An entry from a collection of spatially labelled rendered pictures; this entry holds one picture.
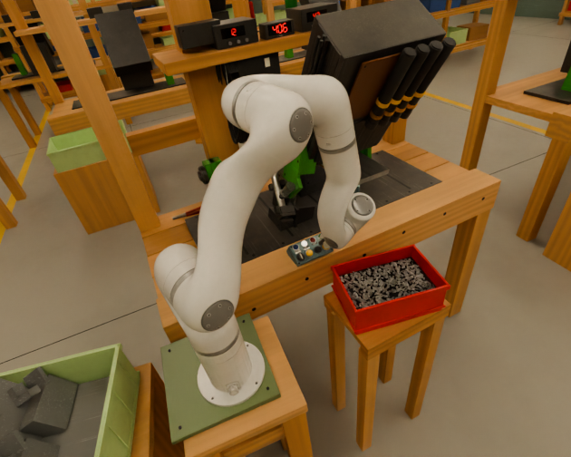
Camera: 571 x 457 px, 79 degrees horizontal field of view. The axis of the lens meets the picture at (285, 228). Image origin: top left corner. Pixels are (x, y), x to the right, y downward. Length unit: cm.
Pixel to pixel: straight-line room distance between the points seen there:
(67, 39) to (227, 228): 94
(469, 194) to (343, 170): 91
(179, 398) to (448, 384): 140
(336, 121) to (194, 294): 45
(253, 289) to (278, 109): 74
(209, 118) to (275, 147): 94
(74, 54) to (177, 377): 106
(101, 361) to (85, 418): 15
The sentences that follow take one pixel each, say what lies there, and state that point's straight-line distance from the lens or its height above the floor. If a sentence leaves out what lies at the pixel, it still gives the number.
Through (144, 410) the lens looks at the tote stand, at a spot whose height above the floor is 79.
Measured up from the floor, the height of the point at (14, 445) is 94.
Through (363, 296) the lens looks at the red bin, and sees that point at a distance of 118.
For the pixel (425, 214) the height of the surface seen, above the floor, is 90.
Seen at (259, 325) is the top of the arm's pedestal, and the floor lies 85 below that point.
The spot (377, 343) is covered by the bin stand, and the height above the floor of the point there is 80.
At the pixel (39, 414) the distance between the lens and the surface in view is 118.
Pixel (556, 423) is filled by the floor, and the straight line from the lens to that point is 215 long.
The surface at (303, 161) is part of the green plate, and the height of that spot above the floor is 116.
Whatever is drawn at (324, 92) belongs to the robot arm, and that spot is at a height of 155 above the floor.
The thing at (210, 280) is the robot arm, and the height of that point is 130.
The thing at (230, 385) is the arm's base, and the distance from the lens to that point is 100.
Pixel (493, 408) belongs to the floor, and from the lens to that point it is 208.
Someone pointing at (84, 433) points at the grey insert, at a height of 85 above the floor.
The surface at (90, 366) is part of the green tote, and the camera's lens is 122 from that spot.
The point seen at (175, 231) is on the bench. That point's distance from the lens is 160.
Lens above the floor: 176
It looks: 37 degrees down
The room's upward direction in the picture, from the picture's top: 8 degrees counter-clockwise
